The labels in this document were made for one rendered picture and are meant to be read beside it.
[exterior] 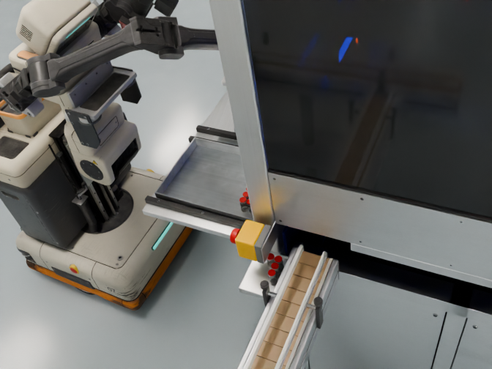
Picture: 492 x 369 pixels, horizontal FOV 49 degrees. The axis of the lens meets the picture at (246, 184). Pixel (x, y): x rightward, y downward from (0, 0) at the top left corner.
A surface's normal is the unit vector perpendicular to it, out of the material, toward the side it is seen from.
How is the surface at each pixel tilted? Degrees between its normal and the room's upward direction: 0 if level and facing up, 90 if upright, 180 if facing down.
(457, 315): 90
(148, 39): 54
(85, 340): 0
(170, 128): 0
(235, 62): 90
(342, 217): 90
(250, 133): 90
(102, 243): 0
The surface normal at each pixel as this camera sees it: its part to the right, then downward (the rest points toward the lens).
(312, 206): -0.41, 0.70
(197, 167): -0.14, -0.67
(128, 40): -0.43, 0.00
